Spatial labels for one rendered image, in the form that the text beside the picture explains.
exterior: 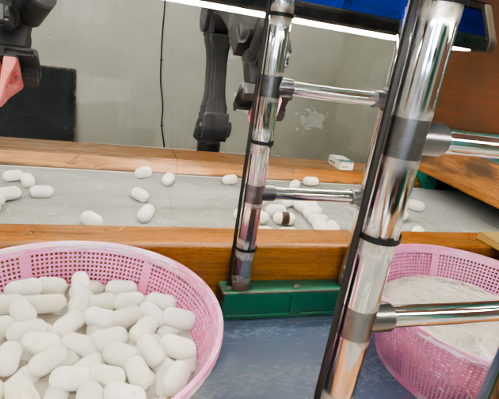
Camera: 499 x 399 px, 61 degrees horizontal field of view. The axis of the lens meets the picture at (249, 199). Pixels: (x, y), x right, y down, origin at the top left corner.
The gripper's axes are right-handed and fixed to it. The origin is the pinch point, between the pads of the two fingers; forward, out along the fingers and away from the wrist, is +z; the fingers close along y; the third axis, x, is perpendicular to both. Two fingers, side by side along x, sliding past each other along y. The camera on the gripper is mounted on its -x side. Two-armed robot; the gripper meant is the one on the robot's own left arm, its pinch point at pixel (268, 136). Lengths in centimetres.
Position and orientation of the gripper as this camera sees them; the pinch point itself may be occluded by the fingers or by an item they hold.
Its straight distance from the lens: 77.2
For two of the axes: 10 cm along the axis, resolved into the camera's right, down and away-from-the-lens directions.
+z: 1.1, 8.8, -4.6
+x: -2.9, 4.7, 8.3
